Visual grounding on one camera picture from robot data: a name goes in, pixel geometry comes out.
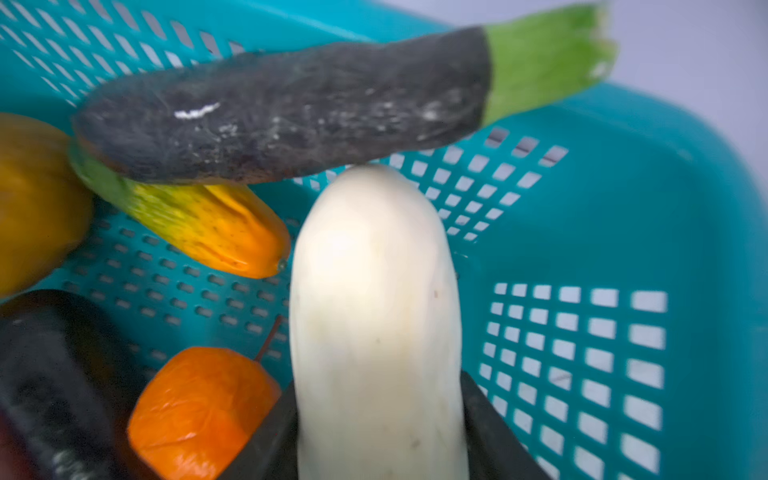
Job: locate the green yellow cucumber toy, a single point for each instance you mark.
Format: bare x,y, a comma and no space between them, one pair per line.
224,227

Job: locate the teal plastic basket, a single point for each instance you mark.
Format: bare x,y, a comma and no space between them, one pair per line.
611,249

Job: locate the yellow lemon toy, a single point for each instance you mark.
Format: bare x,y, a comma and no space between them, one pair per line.
46,211

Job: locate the black eggplant toy upper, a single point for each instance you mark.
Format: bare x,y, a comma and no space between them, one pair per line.
256,118

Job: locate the white radish toy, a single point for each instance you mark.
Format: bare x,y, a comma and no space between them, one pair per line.
376,335

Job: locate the orange persimmon toy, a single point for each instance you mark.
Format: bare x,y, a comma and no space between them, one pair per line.
199,411

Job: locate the dark eggplant toy lower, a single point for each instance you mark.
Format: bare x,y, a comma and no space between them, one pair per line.
68,386

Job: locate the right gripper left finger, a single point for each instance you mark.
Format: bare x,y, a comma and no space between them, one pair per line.
271,452

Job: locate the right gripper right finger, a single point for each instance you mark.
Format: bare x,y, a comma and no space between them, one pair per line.
494,452

